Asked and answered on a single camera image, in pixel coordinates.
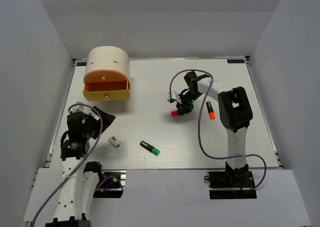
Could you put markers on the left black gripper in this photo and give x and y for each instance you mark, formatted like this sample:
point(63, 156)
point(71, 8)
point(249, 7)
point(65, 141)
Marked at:
point(107, 118)

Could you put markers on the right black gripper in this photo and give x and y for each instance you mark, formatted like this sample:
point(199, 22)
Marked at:
point(183, 107)

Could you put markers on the pink cap black highlighter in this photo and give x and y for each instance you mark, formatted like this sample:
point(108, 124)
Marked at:
point(174, 113)

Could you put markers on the orange cap black highlighter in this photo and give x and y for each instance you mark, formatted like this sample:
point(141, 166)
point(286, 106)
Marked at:
point(210, 110)

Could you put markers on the cream cylindrical desk organizer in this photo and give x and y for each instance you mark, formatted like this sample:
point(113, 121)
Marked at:
point(107, 75)

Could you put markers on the green cap black highlighter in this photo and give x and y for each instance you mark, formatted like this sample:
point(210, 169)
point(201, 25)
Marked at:
point(150, 148)

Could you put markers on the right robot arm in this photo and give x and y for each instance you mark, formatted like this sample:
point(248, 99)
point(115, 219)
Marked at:
point(235, 114)

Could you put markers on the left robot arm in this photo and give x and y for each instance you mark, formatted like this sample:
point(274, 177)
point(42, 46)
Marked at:
point(79, 176)

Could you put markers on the blue logo sticker left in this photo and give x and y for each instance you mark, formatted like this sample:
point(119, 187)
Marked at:
point(81, 64)

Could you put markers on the blue logo sticker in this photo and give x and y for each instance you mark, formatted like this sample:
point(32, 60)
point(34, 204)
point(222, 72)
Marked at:
point(81, 64)
point(235, 61)

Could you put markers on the blue logo sticker right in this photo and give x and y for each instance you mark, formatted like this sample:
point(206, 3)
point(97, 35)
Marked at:
point(235, 61)

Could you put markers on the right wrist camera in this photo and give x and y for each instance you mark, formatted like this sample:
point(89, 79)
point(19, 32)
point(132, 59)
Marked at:
point(172, 97)

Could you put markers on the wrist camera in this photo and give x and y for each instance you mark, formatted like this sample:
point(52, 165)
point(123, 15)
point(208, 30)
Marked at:
point(172, 97)
point(77, 107)

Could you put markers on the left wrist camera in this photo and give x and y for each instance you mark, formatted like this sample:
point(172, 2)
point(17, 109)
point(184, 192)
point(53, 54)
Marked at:
point(77, 107)

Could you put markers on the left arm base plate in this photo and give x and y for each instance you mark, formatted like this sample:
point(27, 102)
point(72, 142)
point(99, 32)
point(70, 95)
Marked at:
point(111, 185)

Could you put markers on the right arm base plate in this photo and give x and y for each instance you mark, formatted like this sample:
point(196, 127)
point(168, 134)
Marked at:
point(219, 189)

